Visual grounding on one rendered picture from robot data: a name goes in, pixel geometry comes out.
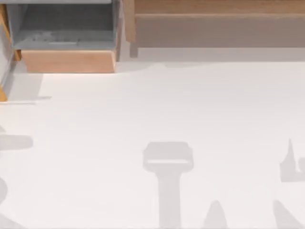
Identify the pale wooden drawer front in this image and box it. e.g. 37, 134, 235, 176
14, 49, 118, 73

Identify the wooden open shelf unit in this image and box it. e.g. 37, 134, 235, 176
122, 0, 305, 58

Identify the pulled-out grey drawer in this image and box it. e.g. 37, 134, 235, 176
5, 0, 122, 63

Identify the wooden cupboard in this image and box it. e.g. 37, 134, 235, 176
0, 3, 22, 102

